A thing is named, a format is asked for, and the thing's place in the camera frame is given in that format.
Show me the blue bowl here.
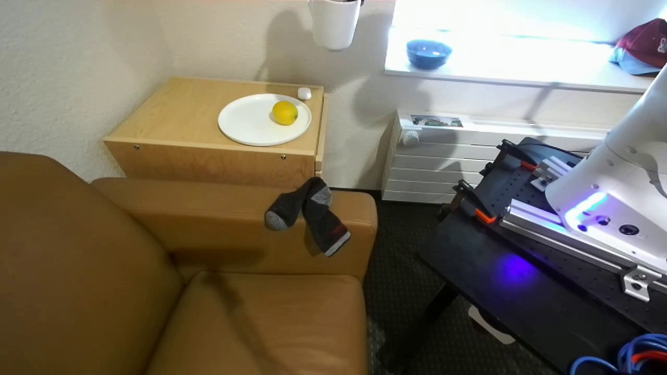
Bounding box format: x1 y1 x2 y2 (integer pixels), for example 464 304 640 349
405 39 453 71

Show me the white round plate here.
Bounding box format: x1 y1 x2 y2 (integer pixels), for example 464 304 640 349
217 93 313 147

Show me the black clamp with orange tip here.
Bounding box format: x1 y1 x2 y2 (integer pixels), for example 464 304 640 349
450 179 497 226
495 139 538 172

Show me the brown leather armchair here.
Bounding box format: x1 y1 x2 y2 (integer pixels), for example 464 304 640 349
0 151 379 375

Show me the maroon and blue cap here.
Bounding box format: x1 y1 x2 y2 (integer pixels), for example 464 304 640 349
608 18 667 77

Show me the white radiator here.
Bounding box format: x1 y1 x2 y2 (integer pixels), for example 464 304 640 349
380 109 622 204

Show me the dark grey sock with red stripe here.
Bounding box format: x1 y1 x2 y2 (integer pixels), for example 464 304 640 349
303 177 352 257

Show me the yellow lemon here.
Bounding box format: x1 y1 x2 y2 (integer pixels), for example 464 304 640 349
271 101 299 127

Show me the black robot stand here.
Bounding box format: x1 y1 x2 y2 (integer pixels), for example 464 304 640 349
386 136 667 375

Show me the printed card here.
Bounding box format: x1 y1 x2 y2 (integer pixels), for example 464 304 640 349
410 114 465 129

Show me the coil of blue cable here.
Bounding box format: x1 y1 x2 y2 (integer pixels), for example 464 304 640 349
567 333 667 375

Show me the white window sill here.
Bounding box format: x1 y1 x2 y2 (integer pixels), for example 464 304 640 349
384 25 667 95

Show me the white mug cup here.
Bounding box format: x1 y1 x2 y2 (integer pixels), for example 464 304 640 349
307 0 361 51

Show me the orange cable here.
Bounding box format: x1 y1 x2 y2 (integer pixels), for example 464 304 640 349
629 350 667 366

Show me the light wooden dresser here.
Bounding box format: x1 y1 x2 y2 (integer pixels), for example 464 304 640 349
103 77 329 191

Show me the white flat object under stand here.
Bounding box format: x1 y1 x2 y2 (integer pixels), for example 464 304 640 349
467 305 517 346

